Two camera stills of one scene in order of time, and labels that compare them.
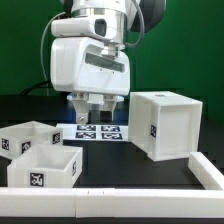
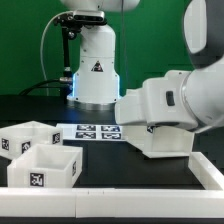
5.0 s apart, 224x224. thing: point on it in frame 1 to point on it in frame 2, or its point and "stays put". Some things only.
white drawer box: x=18 y=138 stays put
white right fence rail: x=207 y=174 stays put
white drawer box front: x=46 y=166 stays put
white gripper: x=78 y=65 to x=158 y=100
